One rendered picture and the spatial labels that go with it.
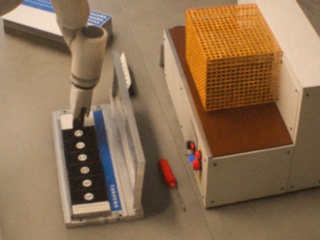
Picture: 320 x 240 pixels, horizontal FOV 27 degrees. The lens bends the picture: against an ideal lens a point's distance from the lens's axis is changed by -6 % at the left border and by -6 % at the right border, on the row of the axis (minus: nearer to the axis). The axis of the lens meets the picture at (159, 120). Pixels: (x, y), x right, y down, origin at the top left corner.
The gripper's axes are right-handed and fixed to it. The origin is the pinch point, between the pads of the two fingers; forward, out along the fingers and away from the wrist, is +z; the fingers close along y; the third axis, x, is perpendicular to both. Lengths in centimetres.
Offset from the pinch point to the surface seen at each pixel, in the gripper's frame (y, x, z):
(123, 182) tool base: 23.0, 9.8, 0.7
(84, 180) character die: 21.9, -0.6, 1.6
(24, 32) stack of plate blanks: -53, -15, 5
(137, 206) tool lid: 35.1, 11.0, -3.1
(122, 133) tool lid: 12.0, 10.1, -6.7
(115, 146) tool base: 9.3, 9.8, 0.8
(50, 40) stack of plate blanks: -45.0, -5.4, 3.1
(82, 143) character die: 7.7, 0.4, 1.4
